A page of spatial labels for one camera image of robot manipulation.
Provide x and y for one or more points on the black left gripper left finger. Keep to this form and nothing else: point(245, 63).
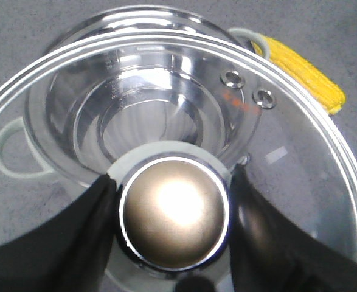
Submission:
point(67, 253)

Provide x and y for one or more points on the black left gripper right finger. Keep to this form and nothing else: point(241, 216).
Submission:
point(270, 253)

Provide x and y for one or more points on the yellow corn cob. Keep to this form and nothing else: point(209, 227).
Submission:
point(323, 89)

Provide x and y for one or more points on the glass pot lid steel rim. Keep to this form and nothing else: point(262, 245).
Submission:
point(173, 219)

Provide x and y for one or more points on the pale green electric cooking pot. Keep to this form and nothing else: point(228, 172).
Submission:
point(122, 110)

